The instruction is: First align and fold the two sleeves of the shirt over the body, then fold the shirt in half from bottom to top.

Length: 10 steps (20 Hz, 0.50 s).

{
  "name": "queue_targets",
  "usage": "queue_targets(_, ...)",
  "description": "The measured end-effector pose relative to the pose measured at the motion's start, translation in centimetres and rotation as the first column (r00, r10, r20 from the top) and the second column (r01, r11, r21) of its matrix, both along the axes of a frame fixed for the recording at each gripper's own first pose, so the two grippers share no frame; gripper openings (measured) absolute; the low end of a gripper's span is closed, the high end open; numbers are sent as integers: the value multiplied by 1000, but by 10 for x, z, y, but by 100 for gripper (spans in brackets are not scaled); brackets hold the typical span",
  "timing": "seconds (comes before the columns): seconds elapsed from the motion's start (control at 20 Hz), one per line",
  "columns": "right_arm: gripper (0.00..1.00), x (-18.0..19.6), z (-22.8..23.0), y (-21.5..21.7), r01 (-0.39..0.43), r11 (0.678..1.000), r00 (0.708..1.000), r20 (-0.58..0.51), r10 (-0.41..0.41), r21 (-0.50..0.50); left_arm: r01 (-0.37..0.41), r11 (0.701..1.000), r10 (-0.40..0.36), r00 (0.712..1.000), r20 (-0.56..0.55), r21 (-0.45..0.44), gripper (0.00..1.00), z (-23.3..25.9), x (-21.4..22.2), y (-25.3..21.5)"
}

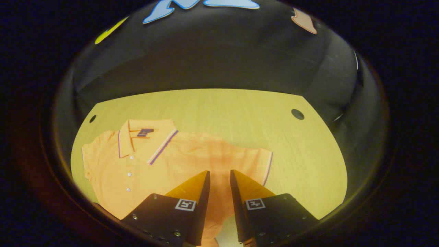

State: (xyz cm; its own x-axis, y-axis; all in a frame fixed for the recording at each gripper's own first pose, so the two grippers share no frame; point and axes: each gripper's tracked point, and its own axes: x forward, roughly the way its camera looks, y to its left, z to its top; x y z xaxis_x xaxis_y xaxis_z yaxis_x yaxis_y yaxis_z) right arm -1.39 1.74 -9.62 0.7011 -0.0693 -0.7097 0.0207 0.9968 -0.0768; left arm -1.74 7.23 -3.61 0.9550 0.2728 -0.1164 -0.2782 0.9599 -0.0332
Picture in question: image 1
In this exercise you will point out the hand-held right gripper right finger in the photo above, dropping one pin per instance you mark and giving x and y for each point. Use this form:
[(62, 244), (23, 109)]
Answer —
[(238, 209)]

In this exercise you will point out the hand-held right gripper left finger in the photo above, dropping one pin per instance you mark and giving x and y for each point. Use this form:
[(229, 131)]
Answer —
[(200, 209)]

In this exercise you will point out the orange T-shirt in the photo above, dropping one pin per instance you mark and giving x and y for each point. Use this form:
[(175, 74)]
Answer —
[(164, 164)]

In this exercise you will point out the black round table grommet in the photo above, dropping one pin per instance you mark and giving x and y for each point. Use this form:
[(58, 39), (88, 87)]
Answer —
[(297, 114), (92, 118)]

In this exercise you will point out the black backdrop cloth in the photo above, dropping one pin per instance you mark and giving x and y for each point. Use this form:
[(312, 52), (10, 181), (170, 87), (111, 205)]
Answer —
[(219, 51)]

